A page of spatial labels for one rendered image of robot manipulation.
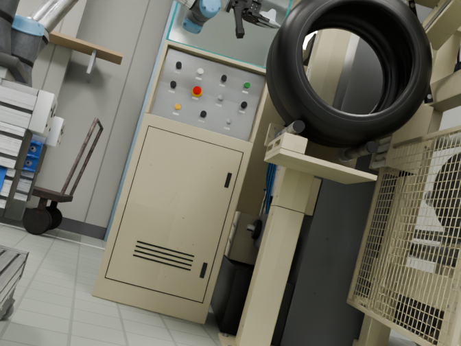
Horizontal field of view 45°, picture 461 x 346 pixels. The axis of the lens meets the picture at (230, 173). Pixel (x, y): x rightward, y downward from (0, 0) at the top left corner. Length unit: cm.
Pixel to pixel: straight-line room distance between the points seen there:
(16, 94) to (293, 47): 107
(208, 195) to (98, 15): 345
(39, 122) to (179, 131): 148
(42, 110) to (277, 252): 136
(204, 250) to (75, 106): 322
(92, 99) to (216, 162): 310
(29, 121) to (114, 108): 437
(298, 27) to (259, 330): 122
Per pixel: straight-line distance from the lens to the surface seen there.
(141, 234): 267
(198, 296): 270
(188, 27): 211
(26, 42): 183
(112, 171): 558
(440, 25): 246
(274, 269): 237
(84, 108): 562
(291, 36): 205
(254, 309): 238
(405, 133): 246
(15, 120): 128
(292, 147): 200
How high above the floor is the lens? 51
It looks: 5 degrees up
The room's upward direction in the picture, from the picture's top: 15 degrees clockwise
